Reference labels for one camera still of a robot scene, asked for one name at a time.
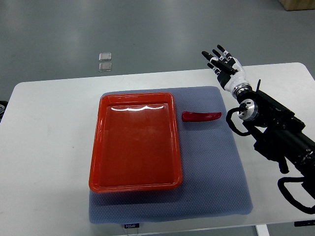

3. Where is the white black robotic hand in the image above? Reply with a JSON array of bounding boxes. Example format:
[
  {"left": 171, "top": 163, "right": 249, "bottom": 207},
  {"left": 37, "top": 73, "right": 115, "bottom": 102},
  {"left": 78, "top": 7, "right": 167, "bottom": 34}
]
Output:
[{"left": 202, "top": 45, "right": 247, "bottom": 93}]

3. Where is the red pepper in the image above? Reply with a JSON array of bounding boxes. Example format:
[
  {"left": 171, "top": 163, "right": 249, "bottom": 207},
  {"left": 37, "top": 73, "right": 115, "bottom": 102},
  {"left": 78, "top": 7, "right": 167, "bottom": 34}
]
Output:
[{"left": 182, "top": 111, "right": 222, "bottom": 122}]

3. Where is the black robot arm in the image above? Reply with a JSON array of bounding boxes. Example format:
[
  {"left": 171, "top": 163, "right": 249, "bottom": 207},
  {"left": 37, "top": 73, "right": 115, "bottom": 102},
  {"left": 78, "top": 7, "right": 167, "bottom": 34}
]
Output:
[{"left": 226, "top": 83, "right": 315, "bottom": 179}]

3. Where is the red plastic tray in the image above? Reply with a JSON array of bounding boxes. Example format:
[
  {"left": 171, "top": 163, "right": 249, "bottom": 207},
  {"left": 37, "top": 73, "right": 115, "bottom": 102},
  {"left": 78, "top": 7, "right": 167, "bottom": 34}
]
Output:
[{"left": 89, "top": 92, "right": 183, "bottom": 193}]

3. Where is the cardboard box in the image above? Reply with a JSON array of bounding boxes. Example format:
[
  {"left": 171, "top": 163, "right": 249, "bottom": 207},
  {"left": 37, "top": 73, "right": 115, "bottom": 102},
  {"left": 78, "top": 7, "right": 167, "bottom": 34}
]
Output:
[{"left": 279, "top": 0, "right": 315, "bottom": 11}]

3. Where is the blue-grey padded mat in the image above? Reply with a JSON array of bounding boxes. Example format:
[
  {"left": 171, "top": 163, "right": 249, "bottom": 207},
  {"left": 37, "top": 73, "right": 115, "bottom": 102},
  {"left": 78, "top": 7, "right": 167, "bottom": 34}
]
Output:
[{"left": 89, "top": 86, "right": 252, "bottom": 224}]

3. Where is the upper silver floor plate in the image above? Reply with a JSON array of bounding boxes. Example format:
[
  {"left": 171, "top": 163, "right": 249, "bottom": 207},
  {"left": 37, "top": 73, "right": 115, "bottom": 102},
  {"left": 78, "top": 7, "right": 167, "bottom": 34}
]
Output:
[{"left": 98, "top": 52, "right": 112, "bottom": 61}]

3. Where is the white table leg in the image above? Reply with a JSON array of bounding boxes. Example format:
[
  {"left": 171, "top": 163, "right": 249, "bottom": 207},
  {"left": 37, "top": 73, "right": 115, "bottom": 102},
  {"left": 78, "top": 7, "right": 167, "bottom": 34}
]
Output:
[{"left": 255, "top": 224, "right": 270, "bottom": 236}]

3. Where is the black table label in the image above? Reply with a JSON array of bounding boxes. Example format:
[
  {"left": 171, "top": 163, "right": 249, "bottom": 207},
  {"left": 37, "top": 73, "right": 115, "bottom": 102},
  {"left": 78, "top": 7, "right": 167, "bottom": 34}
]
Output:
[{"left": 294, "top": 220, "right": 315, "bottom": 227}]

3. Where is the black mat label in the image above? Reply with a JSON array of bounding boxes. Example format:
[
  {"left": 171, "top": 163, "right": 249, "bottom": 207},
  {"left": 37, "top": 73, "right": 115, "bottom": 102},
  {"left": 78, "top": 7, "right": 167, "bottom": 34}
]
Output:
[{"left": 124, "top": 223, "right": 140, "bottom": 229}]

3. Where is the black object at left edge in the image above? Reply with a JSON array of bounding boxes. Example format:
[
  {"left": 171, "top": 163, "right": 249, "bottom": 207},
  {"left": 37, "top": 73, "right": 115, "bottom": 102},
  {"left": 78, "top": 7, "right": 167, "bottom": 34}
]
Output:
[{"left": 0, "top": 100, "right": 8, "bottom": 121}]

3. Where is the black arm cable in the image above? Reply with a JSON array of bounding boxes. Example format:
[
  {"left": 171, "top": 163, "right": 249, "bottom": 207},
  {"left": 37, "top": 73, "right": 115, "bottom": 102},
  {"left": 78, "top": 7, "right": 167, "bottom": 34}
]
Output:
[{"left": 225, "top": 106, "right": 315, "bottom": 215}]

